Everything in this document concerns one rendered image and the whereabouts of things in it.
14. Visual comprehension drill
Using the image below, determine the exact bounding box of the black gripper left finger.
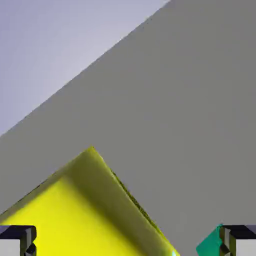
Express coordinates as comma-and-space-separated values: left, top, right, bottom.
0, 225, 37, 256

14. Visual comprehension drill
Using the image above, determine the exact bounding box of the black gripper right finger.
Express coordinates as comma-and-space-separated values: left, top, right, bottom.
219, 224, 256, 256

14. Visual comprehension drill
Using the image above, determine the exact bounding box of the small green cube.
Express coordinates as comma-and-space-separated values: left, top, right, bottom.
195, 223, 224, 256

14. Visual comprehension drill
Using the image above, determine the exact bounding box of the large yellow box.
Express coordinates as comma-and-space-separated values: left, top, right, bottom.
0, 145, 181, 256

